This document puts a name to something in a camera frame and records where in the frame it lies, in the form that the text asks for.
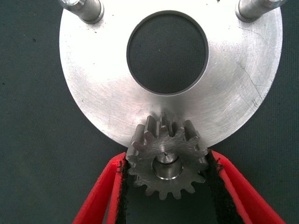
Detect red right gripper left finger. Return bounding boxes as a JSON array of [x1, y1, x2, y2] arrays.
[[72, 152, 131, 224]]

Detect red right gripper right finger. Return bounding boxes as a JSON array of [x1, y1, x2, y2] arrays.
[[202, 149, 287, 224]]

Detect small steel planetary gear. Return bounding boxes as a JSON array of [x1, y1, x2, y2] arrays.
[[125, 111, 209, 201]]

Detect round metal carrier plate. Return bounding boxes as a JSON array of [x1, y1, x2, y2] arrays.
[[58, 0, 287, 150]]

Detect dark grey table cloth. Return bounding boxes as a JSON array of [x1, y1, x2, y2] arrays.
[[0, 0, 299, 224]]

